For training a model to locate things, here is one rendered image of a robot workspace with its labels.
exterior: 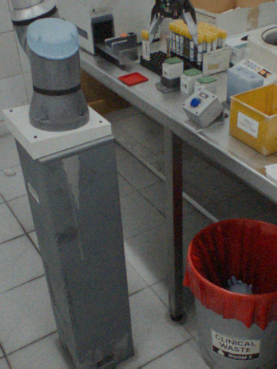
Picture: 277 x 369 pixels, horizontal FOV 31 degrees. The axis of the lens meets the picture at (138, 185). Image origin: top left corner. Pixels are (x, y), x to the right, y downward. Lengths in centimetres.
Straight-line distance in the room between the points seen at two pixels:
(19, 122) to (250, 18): 85
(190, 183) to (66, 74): 107
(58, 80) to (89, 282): 61
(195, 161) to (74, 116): 114
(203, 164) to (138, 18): 75
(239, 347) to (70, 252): 60
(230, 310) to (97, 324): 42
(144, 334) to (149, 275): 30
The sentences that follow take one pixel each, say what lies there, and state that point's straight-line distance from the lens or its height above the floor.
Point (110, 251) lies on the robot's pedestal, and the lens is 145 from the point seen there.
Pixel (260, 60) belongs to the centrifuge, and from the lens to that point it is 150.
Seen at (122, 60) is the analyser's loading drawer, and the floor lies 91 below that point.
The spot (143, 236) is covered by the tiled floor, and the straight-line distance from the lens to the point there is 228.
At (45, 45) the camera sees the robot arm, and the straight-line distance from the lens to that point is 117.
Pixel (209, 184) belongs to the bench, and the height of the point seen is 27.
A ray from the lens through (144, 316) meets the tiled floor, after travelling 195.
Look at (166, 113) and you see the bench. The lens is 135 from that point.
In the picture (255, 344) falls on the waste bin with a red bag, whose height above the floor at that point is 21.
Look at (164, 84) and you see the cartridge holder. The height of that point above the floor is 89.
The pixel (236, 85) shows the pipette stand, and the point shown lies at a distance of 134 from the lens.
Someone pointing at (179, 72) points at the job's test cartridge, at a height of 92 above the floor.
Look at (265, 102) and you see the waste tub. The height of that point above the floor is 93.
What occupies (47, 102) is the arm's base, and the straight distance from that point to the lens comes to 121.
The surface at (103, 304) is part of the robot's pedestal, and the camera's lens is 158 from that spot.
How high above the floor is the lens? 148
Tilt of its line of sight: 35 degrees down
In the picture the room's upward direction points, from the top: 4 degrees counter-clockwise
